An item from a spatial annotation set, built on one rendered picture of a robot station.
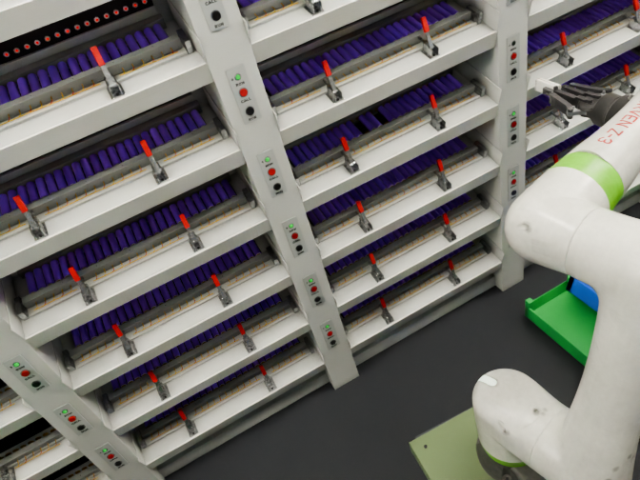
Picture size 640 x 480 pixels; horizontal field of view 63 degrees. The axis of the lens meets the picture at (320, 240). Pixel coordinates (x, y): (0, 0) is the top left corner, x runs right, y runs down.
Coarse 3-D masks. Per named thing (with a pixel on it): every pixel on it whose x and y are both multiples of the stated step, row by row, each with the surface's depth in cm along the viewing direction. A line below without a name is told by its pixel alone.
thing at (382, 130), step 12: (468, 84) 145; (444, 96) 143; (456, 96) 143; (420, 108) 141; (396, 120) 140; (408, 120) 140; (372, 132) 138; (384, 132) 139; (348, 144) 137; (360, 144) 138; (324, 156) 135; (336, 156) 136; (300, 168) 134; (312, 168) 135
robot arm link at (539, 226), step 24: (552, 168) 84; (576, 168) 81; (600, 168) 81; (528, 192) 82; (552, 192) 79; (576, 192) 78; (600, 192) 79; (528, 216) 79; (552, 216) 77; (576, 216) 75; (528, 240) 79; (552, 240) 76; (552, 264) 78
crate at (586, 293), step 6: (570, 276) 170; (570, 282) 170; (576, 282) 168; (582, 282) 175; (570, 288) 171; (576, 288) 169; (582, 288) 167; (588, 288) 165; (576, 294) 169; (582, 294) 167; (588, 294) 165; (594, 294) 163; (582, 300) 168; (588, 300) 166; (594, 300) 163; (594, 306) 164
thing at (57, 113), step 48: (144, 0) 108; (0, 48) 101; (48, 48) 105; (96, 48) 96; (144, 48) 104; (192, 48) 106; (0, 96) 101; (48, 96) 100; (96, 96) 101; (144, 96) 101; (0, 144) 96; (48, 144) 98
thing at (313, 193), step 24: (456, 72) 152; (480, 72) 143; (480, 96) 144; (456, 120) 140; (480, 120) 143; (408, 144) 137; (432, 144) 140; (336, 168) 135; (360, 168) 135; (384, 168) 137; (312, 192) 132; (336, 192) 134
